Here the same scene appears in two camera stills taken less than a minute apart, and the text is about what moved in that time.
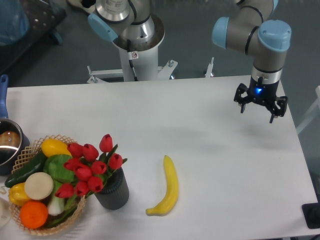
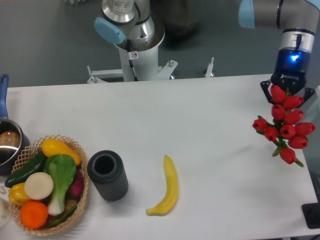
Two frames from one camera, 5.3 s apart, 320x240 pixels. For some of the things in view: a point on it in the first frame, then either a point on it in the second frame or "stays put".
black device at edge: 311,212 stays put
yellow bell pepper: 17,195 stays put
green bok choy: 57,174 stays put
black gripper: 264,93 → 290,70
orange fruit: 33,214 stays put
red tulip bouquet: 91,168 → 286,130
